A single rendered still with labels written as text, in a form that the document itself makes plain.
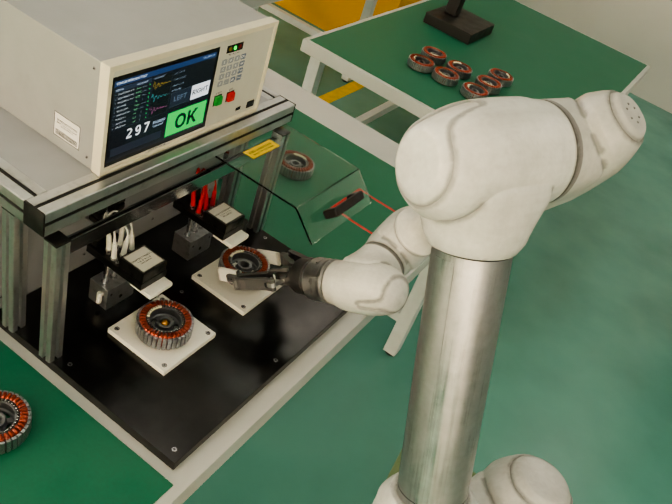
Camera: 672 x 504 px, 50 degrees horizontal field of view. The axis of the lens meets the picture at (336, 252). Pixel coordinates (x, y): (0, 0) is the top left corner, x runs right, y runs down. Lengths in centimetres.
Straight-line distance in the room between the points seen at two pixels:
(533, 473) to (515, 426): 157
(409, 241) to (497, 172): 62
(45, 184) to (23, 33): 25
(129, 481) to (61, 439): 14
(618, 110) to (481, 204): 22
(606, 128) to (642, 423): 231
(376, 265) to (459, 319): 48
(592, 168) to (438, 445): 40
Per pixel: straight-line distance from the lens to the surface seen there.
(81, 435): 135
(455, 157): 77
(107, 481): 130
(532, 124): 83
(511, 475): 118
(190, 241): 163
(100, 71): 118
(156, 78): 126
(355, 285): 133
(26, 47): 131
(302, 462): 232
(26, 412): 133
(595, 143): 91
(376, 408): 254
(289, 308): 161
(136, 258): 141
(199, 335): 148
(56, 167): 128
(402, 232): 139
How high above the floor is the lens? 185
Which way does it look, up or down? 37 degrees down
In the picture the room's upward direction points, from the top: 21 degrees clockwise
